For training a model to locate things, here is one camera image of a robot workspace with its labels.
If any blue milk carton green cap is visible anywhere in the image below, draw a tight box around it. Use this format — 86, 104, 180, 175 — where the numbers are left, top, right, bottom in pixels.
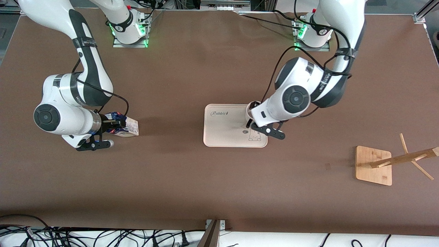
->
103, 111, 140, 138

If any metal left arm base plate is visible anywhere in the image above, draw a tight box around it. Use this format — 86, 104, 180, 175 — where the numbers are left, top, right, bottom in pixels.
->
293, 17, 331, 52

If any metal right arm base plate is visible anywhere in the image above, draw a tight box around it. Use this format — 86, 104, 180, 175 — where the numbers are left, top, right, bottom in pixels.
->
112, 10, 149, 48

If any black arc cable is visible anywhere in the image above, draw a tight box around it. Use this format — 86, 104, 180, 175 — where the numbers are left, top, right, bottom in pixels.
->
0, 214, 52, 231

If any silver background device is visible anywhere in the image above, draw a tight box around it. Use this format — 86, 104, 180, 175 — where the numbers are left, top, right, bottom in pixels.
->
201, 0, 251, 11

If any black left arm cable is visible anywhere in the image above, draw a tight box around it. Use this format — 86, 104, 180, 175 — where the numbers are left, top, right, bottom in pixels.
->
261, 0, 354, 119

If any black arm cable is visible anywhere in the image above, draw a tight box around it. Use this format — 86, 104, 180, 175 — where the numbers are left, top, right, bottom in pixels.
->
71, 58, 129, 119
261, 0, 354, 119

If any white mug black handle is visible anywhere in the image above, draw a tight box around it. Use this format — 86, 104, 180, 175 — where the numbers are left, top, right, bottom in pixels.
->
245, 101, 262, 129

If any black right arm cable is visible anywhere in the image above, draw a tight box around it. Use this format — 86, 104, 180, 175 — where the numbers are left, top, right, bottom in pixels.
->
71, 58, 129, 119

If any cream rabbit print tray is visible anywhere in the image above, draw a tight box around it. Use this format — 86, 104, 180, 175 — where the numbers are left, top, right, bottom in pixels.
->
203, 104, 268, 148

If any aluminium frame post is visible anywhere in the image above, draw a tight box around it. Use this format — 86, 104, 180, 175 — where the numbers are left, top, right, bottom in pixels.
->
413, 0, 439, 24

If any long black table cable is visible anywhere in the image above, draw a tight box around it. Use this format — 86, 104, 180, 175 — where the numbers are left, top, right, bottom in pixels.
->
239, 13, 299, 28

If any wooden cup rack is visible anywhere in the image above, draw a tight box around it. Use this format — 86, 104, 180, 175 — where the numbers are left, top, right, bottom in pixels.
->
355, 133, 439, 186

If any aluminium profile bar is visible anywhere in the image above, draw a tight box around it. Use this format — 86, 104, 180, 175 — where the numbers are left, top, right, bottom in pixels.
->
197, 220, 220, 247

